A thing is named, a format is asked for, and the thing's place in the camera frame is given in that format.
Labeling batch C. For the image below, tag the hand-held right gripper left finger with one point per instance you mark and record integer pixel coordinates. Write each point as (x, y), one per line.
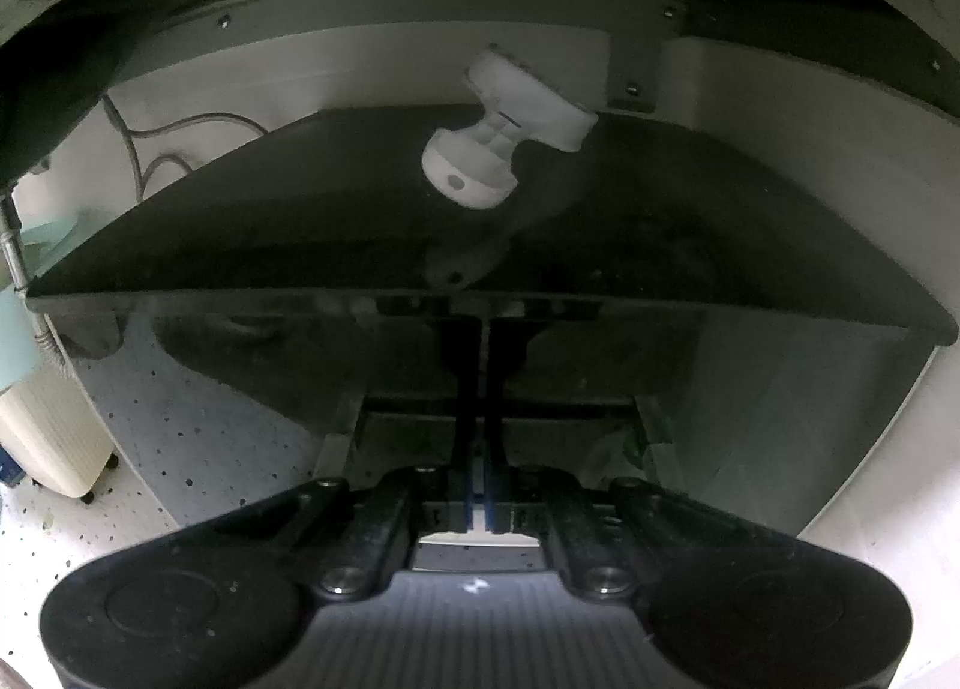
(375, 516)

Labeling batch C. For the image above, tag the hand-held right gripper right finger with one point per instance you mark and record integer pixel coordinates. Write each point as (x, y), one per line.
(577, 516)

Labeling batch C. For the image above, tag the black drawer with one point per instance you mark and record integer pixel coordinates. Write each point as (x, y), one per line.
(300, 239)

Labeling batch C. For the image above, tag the cream wheeled appliance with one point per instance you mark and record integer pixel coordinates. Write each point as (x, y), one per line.
(52, 441)

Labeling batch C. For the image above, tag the white handheld device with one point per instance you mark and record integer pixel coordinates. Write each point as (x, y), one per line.
(480, 164)

